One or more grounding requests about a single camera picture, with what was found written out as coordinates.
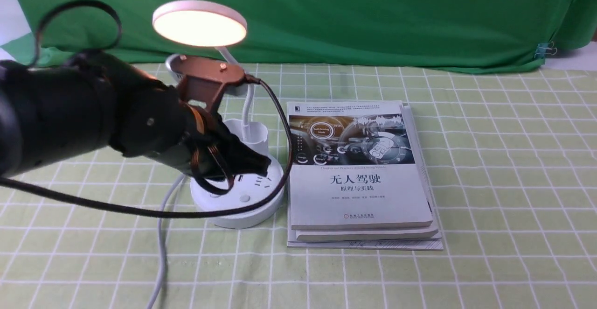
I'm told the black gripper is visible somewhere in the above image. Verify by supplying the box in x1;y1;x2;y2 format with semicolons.
145;104;271;181

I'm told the white desk lamp with sockets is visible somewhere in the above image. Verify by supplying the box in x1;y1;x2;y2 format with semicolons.
152;0;285;229

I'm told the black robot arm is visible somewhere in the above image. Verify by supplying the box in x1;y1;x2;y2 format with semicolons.
1;52;271;181

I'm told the top book white cover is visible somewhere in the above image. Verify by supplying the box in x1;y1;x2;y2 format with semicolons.
286;102;433;231

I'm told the middle book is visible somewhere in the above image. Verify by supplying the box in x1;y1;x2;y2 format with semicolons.
292;105;439;243

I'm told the bottom book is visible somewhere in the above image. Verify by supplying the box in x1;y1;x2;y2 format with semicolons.
287;106;444;250

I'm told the green checkered tablecloth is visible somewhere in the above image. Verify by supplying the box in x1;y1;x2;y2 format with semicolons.
0;64;597;309

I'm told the green backdrop cloth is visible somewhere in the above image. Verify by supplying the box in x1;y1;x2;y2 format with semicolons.
18;0;596;74

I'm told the blue binder clip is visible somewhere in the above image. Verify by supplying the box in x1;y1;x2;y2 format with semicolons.
534;42;558;60

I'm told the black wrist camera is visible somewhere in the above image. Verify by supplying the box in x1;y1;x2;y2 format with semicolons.
166;54;248;113

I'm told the white lamp power cord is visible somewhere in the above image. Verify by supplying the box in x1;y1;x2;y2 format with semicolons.
146;174;187;309

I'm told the black camera cable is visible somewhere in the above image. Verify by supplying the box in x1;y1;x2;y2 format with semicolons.
0;0;293;219

